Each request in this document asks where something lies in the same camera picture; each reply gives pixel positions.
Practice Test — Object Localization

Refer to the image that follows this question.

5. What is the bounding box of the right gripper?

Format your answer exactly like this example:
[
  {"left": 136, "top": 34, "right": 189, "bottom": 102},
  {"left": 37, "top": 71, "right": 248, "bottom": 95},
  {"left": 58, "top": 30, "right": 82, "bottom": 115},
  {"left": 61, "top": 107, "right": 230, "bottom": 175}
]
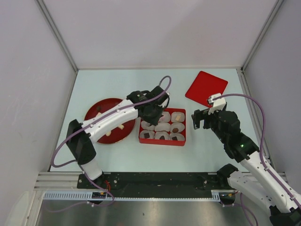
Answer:
[{"left": 190, "top": 107, "right": 228, "bottom": 144}]

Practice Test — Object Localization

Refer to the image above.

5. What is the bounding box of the red chocolate box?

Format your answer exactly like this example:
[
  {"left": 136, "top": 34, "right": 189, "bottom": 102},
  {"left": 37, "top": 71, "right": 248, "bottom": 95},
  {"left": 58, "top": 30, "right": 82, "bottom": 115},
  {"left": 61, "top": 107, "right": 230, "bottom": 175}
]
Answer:
[{"left": 138, "top": 108, "right": 187, "bottom": 146}]

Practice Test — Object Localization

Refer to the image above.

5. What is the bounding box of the milk leaf shaped chocolate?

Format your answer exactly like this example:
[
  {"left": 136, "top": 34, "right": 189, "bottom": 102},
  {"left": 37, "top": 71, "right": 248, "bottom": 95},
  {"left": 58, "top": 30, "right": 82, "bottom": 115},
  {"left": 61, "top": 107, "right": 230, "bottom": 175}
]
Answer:
[{"left": 172, "top": 128, "right": 179, "bottom": 133}]

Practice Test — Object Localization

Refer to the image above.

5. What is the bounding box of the red box lid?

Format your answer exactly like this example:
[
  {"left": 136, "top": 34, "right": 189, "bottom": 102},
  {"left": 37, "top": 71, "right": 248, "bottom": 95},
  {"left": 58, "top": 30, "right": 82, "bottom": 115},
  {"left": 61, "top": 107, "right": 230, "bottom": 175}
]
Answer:
[{"left": 185, "top": 71, "right": 228, "bottom": 107}]

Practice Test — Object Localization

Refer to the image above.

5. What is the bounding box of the round red plate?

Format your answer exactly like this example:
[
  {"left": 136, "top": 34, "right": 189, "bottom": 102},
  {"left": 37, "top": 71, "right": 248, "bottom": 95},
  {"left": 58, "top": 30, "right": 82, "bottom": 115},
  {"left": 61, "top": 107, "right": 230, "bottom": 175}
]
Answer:
[{"left": 84, "top": 98, "right": 136, "bottom": 144}]

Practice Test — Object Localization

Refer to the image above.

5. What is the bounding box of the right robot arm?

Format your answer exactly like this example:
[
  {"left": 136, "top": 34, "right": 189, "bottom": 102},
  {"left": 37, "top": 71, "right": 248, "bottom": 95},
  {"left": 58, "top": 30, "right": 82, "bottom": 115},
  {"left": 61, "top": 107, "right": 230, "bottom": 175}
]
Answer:
[{"left": 191, "top": 109, "right": 301, "bottom": 226}]

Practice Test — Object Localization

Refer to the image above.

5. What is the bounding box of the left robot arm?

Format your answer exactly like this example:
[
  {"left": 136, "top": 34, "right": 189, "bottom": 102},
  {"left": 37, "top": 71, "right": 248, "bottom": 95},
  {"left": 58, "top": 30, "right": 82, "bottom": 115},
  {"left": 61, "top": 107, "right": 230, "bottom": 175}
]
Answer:
[{"left": 66, "top": 86, "right": 170, "bottom": 188}]

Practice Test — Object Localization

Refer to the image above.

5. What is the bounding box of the white paper cup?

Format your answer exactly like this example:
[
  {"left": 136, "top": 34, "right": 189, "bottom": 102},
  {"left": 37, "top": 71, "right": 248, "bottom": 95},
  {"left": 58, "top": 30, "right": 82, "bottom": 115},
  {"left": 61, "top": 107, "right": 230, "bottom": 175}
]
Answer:
[
  {"left": 141, "top": 121, "right": 155, "bottom": 131},
  {"left": 171, "top": 112, "right": 185, "bottom": 122},
  {"left": 159, "top": 112, "right": 171, "bottom": 122},
  {"left": 170, "top": 133, "right": 185, "bottom": 141},
  {"left": 154, "top": 131, "right": 170, "bottom": 140},
  {"left": 170, "top": 122, "right": 185, "bottom": 133},
  {"left": 154, "top": 122, "right": 171, "bottom": 132},
  {"left": 139, "top": 130, "right": 155, "bottom": 139}
]

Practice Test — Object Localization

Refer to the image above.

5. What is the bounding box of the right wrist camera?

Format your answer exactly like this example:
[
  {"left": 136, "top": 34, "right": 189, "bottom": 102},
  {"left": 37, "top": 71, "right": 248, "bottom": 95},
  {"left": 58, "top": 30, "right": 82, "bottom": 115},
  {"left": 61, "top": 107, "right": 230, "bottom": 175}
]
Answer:
[{"left": 207, "top": 93, "right": 227, "bottom": 115}]

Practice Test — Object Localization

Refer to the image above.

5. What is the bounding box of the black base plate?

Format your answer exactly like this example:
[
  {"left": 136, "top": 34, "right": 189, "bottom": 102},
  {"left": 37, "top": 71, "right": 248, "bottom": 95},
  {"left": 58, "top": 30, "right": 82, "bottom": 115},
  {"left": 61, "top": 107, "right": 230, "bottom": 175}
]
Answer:
[{"left": 77, "top": 171, "right": 238, "bottom": 198}]

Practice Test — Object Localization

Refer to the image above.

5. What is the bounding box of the grey cable duct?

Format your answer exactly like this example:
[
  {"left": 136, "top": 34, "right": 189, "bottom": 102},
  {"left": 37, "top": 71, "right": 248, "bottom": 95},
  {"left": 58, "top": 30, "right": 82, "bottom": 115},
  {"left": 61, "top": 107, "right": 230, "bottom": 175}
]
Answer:
[{"left": 43, "top": 191, "right": 234, "bottom": 202}]

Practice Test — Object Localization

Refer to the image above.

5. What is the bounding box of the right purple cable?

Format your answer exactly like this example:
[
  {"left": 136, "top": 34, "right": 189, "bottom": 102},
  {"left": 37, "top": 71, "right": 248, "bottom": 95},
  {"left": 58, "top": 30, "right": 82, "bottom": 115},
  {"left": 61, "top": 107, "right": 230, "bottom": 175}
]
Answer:
[{"left": 209, "top": 93, "right": 301, "bottom": 226}]

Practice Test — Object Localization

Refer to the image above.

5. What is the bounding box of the purple cable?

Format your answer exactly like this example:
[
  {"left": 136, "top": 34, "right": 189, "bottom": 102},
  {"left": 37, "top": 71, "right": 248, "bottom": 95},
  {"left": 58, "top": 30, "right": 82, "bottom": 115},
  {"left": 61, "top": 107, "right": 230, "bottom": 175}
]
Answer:
[
  {"left": 209, "top": 93, "right": 301, "bottom": 226},
  {"left": 51, "top": 75, "right": 172, "bottom": 214}
]

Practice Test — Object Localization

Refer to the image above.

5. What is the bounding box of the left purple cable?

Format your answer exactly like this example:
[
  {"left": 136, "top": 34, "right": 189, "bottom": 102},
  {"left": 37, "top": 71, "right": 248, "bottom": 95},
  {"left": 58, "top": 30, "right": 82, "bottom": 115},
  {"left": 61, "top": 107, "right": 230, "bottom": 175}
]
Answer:
[{"left": 51, "top": 75, "right": 172, "bottom": 214}]

